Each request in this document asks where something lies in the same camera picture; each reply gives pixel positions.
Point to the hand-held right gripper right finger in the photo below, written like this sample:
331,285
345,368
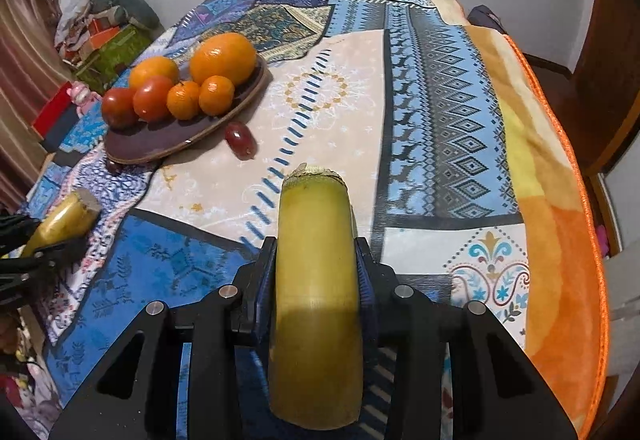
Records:
367,315

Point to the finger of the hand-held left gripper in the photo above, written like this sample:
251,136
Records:
15,232
55,256

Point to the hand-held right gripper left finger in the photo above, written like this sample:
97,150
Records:
265,315

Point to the dark purple plate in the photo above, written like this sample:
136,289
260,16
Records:
150,145

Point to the red tomato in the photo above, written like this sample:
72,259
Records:
152,99
119,109

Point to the small tangerine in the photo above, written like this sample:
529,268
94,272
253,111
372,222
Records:
183,101
216,95

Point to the orange with sticker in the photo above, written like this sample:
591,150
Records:
152,68

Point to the large orange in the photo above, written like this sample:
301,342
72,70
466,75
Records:
222,60

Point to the black box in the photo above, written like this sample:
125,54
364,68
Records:
65,133

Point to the red box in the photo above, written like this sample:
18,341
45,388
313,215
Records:
52,113

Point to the pink rabbit toy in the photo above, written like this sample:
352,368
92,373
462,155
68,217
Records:
82,95

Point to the brown striped curtain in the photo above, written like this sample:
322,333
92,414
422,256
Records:
20,70

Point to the small dark red grape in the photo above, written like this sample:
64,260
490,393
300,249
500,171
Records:
240,139

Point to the orange fleece blanket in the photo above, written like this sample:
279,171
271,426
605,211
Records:
550,245

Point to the green cardboard box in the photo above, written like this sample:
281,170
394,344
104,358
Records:
117,53

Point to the pile of clutter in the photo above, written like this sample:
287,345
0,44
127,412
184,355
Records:
75,30

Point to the blue patchwork blanket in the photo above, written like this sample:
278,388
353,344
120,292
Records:
350,95

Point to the orange box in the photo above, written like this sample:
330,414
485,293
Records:
102,29

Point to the grey plush pillow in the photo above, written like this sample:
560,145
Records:
130,0

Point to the dark grey cloth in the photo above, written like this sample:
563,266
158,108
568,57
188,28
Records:
485,16

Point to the wooden door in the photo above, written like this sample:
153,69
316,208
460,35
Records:
610,70

